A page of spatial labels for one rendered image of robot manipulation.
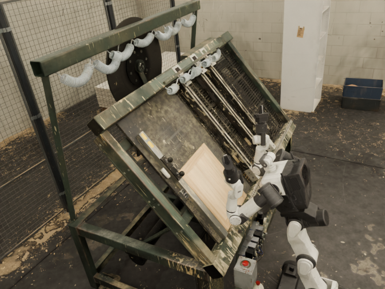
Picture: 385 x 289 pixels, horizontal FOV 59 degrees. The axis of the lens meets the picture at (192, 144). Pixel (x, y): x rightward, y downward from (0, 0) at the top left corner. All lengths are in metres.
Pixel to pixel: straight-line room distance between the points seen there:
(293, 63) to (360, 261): 3.49
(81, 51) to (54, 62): 0.24
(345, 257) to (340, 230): 0.36
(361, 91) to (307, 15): 1.60
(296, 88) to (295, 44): 0.76
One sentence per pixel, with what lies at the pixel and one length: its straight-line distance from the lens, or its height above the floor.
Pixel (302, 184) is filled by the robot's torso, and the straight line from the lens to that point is 2.27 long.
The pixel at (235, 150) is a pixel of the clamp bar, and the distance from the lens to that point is 2.90.
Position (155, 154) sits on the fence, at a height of 1.51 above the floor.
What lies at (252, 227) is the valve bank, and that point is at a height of 0.74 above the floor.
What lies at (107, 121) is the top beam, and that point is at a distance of 2.15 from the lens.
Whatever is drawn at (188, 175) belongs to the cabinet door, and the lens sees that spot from 2.47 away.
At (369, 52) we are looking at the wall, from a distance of 7.29.
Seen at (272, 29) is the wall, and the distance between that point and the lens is 7.56.
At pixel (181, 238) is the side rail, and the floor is 1.06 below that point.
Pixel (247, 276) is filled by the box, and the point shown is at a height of 0.90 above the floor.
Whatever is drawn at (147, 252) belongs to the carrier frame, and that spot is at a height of 0.79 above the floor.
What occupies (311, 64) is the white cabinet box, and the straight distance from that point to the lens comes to 6.02.
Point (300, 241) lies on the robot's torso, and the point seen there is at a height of 0.82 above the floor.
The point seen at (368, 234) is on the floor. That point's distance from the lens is 4.02.
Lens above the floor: 2.70
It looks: 30 degrees down
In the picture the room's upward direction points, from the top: 6 degrees counter-clockwise
